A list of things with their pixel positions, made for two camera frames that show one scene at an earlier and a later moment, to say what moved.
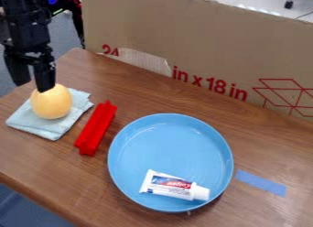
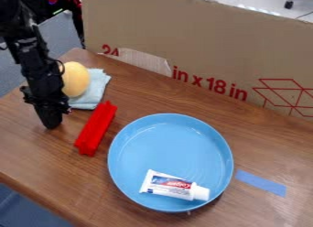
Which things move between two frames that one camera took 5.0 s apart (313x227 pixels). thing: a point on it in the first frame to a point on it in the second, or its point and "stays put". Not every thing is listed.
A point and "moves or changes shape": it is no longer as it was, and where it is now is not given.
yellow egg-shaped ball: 50,104 moves or changes shape
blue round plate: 174,144 stays put
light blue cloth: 50,129 to 97,83
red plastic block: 95,128 stays put
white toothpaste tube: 159,183 stays put
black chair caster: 289,5 stays put
